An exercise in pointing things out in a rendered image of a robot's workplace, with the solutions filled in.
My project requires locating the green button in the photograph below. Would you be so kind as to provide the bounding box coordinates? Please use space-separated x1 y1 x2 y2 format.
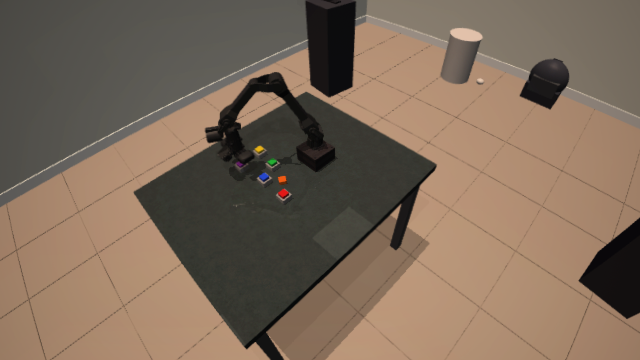
265 158 280 172

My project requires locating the blue button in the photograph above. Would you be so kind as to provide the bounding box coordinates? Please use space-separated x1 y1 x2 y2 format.
257 173 273 188

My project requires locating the yellow button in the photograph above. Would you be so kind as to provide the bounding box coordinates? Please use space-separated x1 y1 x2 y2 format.
253 146 267 159

